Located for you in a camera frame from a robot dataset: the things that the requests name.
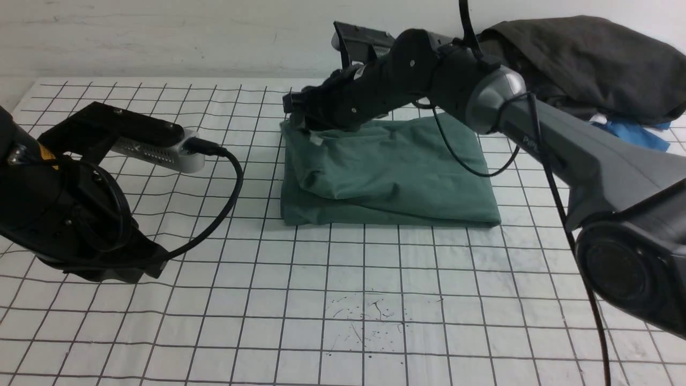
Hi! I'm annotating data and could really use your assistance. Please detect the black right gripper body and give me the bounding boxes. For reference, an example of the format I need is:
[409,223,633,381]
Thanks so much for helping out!
[282,28,445,131]

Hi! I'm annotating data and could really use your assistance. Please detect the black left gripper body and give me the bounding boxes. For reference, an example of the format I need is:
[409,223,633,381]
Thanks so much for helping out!
[1,102,184,283]

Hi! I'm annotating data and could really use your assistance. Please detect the green long-sleeved shirt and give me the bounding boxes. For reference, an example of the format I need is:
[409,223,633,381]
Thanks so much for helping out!
[281,113,501,228]

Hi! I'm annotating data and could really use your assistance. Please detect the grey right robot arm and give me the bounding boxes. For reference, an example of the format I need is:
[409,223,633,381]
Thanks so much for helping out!
[282,29,685,338]

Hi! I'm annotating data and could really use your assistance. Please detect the dark grey shirt pile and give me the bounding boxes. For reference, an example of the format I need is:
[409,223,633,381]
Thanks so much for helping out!
[478,16,685,125]

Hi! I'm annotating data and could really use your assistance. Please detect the blue shirt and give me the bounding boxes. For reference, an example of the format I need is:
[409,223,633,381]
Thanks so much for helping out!
[590,114,670,152]

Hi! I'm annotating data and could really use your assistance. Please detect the white grid tablecloth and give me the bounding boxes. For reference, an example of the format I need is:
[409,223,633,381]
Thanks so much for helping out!
[0,78,686,386]

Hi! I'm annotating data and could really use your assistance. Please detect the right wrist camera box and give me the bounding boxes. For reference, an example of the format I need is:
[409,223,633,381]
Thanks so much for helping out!
[331,21,395,69]

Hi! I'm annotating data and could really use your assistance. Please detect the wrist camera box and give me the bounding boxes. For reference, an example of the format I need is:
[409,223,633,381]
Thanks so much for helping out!
[111,129,205,174]
[331,21,395,69]

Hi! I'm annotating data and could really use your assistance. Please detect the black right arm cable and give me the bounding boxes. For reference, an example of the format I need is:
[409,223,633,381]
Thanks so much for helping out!
[413,0,614,386]

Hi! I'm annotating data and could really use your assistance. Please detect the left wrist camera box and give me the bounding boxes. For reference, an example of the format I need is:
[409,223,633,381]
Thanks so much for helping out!
[111,129,205,174]

